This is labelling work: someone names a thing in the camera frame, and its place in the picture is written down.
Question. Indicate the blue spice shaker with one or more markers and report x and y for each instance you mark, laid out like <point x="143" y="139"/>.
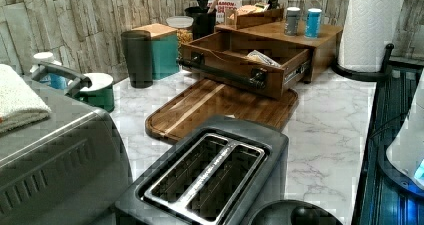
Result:
<point x="313" y="22"/>

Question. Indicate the white paper towel roll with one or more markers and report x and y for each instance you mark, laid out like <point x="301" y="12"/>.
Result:
<point x="369" y="26"/>

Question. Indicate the green canister with white lid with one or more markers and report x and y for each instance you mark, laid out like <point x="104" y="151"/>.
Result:
<point x="100" y="94"/>

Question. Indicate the black paper towel holder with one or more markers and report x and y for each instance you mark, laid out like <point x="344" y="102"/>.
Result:
<point x="383" y="74"/>

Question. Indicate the black utensil holder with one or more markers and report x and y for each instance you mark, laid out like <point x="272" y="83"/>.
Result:
<point x="203" y="21"/>

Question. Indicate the black two-slot toaster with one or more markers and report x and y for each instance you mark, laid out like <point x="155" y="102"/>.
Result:
<point x="221" y="173"/>

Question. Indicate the teal box with wooden lid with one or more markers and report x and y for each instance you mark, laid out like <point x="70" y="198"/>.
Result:
<point x="164" y="49"/>

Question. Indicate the wooden tea bag tray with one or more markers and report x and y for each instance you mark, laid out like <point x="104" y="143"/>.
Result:
<point x="247" y="16"/>

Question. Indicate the tall dark grey canister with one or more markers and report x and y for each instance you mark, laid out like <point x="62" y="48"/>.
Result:
<point x="137" y="49"/>

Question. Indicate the wooden cutting board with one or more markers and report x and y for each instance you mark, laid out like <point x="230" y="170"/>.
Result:
<point x="206" y="98"/>

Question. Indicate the folded white towel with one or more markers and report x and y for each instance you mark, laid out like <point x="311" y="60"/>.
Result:
<point x="19" y="104"/>

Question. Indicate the black round pot lid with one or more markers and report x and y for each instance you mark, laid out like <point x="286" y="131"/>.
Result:
<point x="292" y="212"/>

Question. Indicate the wooden drawer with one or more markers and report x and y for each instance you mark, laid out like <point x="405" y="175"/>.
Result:
<point x="222" y="57"/>

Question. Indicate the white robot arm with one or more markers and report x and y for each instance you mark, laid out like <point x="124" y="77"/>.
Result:
<point x="406" y="153"/>

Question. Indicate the grey spice shaker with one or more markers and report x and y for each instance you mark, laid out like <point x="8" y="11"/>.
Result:
<point x="291" y="22"/>

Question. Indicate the paper packet in drawer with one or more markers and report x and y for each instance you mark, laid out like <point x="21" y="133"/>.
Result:
<point x="262" y="58"/>

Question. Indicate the silver toaster oven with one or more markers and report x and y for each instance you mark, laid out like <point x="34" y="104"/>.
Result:
<point x="66" y="169"/>

